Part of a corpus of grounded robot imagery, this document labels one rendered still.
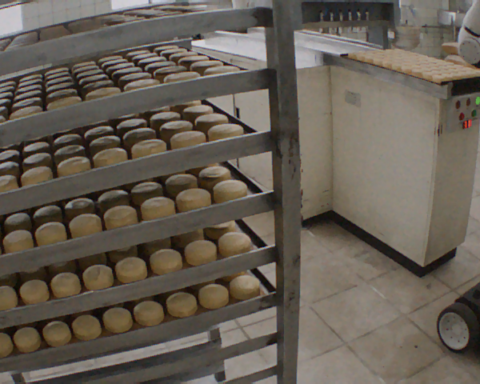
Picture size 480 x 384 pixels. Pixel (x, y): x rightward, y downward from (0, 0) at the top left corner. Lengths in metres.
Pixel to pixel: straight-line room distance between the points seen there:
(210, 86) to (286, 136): 0.12
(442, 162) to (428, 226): 0.29
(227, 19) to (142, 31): 0.11
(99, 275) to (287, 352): 0.35
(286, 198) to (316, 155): 1.72
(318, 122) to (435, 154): 0.69
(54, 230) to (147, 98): 0.24
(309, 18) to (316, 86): 0.34
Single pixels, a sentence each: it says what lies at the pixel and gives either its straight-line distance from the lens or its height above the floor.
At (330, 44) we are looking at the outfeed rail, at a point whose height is 0.87.
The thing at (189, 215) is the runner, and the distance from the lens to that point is 0.70.
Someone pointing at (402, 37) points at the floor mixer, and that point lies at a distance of 5.66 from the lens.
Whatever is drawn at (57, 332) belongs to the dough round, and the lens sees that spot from 0.82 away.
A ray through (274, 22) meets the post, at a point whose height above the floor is 1.23.
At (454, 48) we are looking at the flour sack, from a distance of 6.05.
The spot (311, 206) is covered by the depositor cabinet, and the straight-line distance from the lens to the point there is 2.52.
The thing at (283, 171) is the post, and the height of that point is 1.02.
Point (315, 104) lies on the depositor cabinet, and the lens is 2.35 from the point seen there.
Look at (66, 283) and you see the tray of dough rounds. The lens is 0.77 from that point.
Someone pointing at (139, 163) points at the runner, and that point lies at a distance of 0.65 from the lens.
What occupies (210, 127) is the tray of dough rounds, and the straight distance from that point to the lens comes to 0.77.
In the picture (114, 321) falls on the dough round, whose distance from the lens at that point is 0.81.
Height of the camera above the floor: 1.29
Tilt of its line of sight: 25 degrees down
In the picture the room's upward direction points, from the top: 4 degrees counter-clockwise
